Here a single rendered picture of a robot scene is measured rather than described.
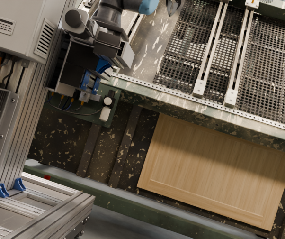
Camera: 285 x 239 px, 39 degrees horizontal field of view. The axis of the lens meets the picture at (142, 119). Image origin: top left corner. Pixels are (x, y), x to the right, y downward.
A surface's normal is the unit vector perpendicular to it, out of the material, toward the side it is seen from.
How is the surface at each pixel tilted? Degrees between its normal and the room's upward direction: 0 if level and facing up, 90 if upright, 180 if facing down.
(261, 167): 90
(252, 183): 90
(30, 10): 90
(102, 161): 90
